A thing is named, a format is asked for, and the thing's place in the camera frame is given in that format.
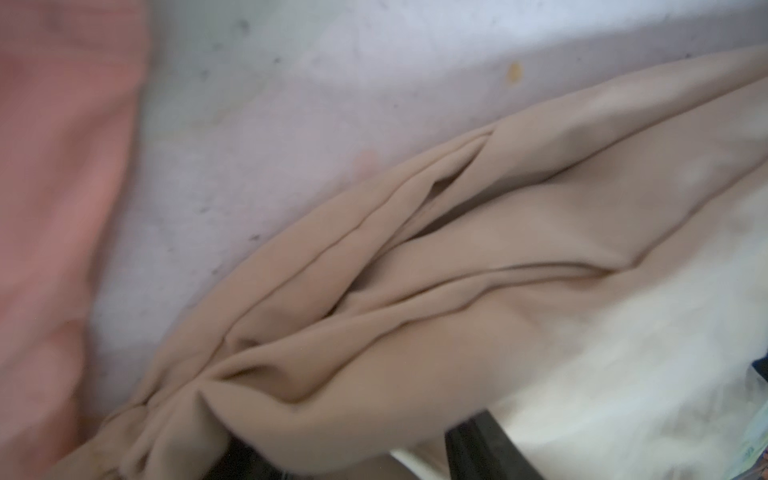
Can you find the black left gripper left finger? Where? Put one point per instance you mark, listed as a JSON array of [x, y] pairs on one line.
[[241, 462]]

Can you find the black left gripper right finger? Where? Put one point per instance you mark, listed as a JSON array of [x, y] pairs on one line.
[[479, 449]]

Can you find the beige drawstring garment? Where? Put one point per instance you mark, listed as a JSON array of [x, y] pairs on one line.
[[410, 302]]

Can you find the pink graphic t-shirt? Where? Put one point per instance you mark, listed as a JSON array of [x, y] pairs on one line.
[[71, 74]]

